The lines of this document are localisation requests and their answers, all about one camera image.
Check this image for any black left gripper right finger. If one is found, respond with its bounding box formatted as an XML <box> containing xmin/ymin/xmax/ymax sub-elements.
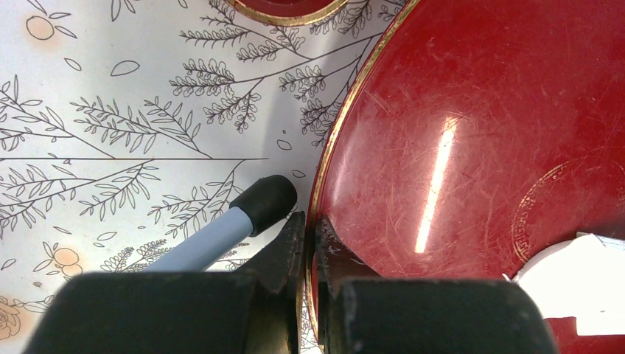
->
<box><xmin>314</xmin><ymin>217</ymin><xmax>558</xmax><ymax>353</ymax></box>

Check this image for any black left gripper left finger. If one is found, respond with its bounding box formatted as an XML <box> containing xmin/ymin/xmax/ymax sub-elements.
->
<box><xmin>25</xmin><ymin>212</ymin><xmax>305</xmax><ymax>353</ymax></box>

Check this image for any round red tray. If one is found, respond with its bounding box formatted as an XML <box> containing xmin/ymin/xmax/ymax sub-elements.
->
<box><xmin>307</xmin><ymin>1</ymin><xmax>624</xmax><ymax>353</ymax></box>

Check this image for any round cut dumpling wrapper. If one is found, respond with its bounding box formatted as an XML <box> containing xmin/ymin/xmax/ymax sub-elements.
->
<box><xmin>503</xmin><ymin>232</ymin><xmax>624</xmax><ymax>336</ymax></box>

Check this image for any rectangular red tray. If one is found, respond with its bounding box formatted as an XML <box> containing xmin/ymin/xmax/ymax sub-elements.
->
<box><xmin>226</xmin><ymin>0</ymin><xmax>348</xmax><ymax>27</ymax></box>

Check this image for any light blue music stand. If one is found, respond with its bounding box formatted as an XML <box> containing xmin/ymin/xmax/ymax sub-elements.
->
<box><xmin>144</xmin><ymin>175</ymin><xmax>298</xmax><ymax>273</ymax></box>

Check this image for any floral table mat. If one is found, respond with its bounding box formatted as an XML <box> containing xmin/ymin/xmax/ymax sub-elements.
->
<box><xmin>1</xmin><ymin>1</ymin><xmax>403</xmax><ymax>353</ymax></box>

